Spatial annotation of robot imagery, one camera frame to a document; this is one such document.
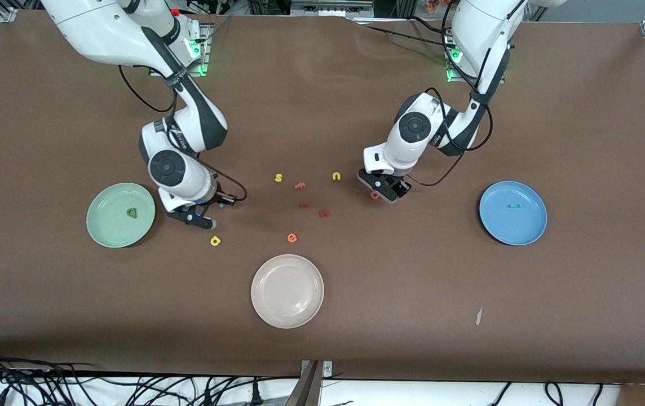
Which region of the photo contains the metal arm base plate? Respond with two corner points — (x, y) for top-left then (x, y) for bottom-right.
(187, 24), (210, 77)
(445, 28), (506, 84)

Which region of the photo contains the black tabletop cable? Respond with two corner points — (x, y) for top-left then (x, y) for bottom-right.
(356, 17), (454, 48)

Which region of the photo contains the metal corner bracket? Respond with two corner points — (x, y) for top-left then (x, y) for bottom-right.
(300, 360), (333, 379)

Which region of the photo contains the green plate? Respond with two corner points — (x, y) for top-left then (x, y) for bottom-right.
(86, 182), (156, 249)

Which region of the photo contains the blue plate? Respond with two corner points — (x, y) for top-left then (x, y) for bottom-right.
(479, 180), (548, 246)

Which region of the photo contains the beige plate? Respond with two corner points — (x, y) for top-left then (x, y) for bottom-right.
(250, 254), (325, 329)

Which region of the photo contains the grey metal post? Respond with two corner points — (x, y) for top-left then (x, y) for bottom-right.
(284, 361), (323, 406)

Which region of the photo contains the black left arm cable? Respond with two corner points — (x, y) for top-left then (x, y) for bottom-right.
(407, 0), (518, 188)

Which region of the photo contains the tangled black floor cable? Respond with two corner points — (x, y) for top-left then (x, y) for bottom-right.
(0, 348), (244, 406)

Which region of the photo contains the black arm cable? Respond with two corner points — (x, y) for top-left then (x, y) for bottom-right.
(118, 65), (248, 202)
(407, 0), (518, 188)

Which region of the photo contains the metal frame device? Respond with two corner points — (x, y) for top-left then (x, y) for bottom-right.
(290, 0), (375, 17)

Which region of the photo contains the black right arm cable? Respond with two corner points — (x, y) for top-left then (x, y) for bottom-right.
(118, 65), (248, 202)

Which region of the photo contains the thin black floor cable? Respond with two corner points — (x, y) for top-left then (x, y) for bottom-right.
(491, 382), (513, 406)

